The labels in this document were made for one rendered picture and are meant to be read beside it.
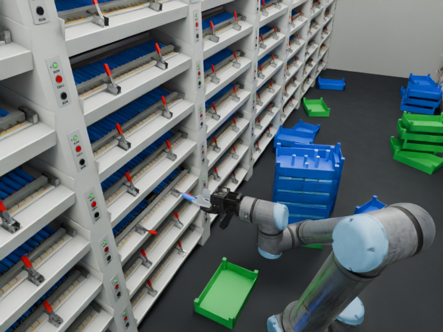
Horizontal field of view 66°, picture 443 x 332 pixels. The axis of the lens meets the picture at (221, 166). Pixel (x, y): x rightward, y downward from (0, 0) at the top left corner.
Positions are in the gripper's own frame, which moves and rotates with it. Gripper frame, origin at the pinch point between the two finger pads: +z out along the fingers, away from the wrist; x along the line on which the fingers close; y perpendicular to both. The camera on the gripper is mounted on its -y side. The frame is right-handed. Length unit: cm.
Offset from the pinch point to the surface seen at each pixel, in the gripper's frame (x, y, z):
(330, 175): -55, -11, -43
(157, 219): 5.4, -10.5, 17.1
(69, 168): 41, 35, 13
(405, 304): -39, -65, -87
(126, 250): 25.0, -10.8, 17.6
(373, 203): -108, -59, -66
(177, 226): -11.6, -28.5, 20.1
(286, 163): -60, -12, -20
